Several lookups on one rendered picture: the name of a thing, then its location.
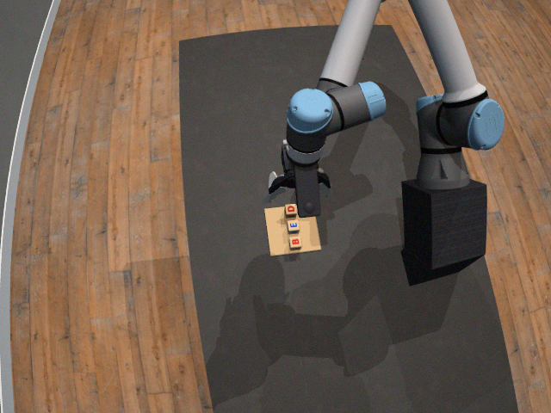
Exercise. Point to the tan mat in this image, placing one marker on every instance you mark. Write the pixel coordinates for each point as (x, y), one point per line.
(278, 232)

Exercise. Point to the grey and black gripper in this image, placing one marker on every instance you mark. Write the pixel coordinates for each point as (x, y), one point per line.
(278, 184)

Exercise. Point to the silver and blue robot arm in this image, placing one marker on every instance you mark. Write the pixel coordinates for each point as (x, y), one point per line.
(472, 120)

